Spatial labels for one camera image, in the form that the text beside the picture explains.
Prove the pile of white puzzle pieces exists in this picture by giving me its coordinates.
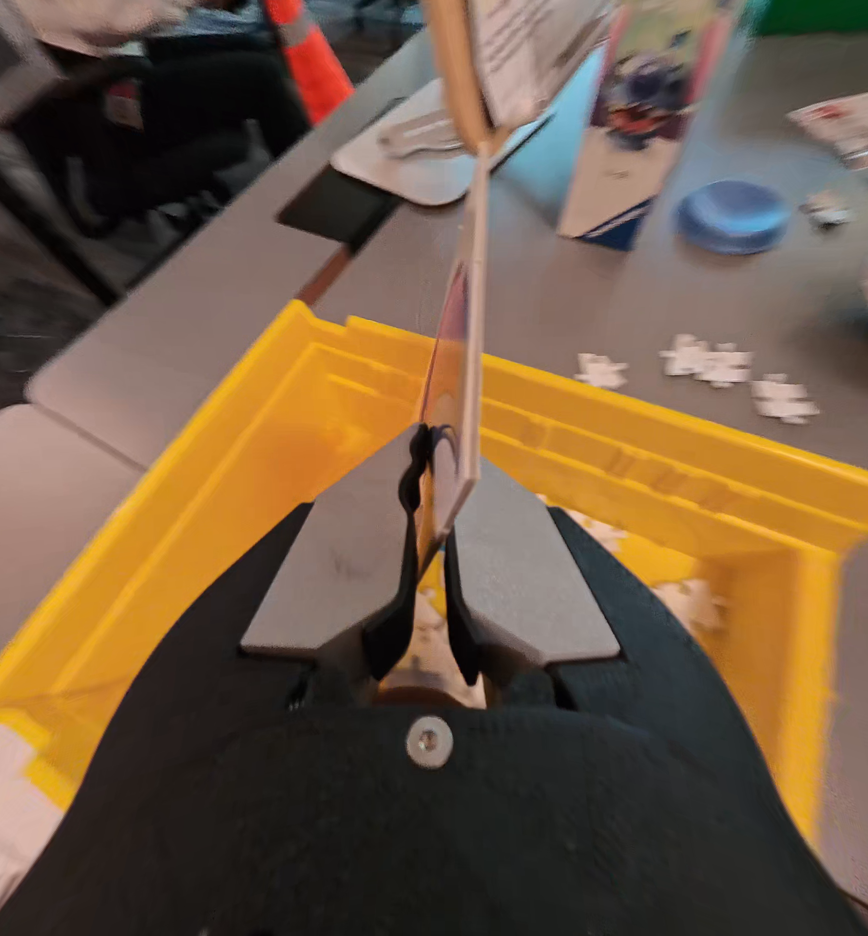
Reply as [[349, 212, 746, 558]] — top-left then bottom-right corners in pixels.
[[405, 505, 729, 690]]

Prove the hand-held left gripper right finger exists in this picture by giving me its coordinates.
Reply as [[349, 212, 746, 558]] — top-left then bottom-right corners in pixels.
[[444, 461, 621, 686]]

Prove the printed cardboard puzzle box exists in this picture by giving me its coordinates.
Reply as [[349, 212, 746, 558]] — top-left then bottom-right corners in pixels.
[[557, 0, 743, 252]]

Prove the blue white printed card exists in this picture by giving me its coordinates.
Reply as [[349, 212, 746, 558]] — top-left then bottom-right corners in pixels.
[[414, 142, 491, 579]]

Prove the orange traffic cone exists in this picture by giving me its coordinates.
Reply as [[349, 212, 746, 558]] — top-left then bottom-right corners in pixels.
[[262, 0, 356, 125]]

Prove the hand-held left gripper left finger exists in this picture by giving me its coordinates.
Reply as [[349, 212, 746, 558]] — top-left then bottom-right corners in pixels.
[[240, 424, 431, 681]]

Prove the white flat base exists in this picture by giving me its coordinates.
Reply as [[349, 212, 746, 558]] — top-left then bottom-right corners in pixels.
[[330, 77, 552, 208]]

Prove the white printed instruction sheet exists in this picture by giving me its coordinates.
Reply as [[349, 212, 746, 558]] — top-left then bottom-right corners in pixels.
[[787, 84, 868, 174]]

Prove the yellow plastic bin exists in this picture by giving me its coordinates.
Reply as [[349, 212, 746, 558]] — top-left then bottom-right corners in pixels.
[[0, 300, 868, 857]]

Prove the blue round plastic stand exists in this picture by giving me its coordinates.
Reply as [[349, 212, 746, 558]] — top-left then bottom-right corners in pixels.
[[676, 180, 793, 256]]

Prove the black table cable flap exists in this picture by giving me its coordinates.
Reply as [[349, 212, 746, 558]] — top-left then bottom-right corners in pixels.
[[276, 172, 403, 247]]

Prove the black office chair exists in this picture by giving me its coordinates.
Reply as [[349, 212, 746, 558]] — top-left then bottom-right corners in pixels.
[[10, 29, 312, 244]]

